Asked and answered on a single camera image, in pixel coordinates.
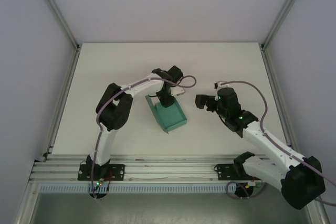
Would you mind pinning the green paper box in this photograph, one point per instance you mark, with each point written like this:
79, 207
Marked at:
170, 115

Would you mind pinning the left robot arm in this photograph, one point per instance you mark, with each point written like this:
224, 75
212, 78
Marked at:
105, 142

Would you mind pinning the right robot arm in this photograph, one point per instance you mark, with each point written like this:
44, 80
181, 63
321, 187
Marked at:
273, 145

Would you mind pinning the grey metal sheet panel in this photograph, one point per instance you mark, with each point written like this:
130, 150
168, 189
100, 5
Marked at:
168, 208

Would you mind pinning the small circuit board with LED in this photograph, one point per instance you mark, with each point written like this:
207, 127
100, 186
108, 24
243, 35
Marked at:
99, 182

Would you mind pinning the aluminium table side rail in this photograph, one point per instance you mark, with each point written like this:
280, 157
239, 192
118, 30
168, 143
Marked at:
279, 103
62, 103

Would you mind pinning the aluminium mounting rail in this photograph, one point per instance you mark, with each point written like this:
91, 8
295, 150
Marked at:
170, 172

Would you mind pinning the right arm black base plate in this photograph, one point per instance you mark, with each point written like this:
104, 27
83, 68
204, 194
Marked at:
223, 172

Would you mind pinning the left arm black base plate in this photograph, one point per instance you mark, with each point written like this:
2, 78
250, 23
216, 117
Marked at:
118, 172

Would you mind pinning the aluminium frame post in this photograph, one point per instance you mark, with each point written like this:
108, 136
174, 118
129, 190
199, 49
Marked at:
56, 9
285, 9

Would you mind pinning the aluminium frame leg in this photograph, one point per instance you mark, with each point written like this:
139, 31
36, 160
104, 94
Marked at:
319, 216
24, 208

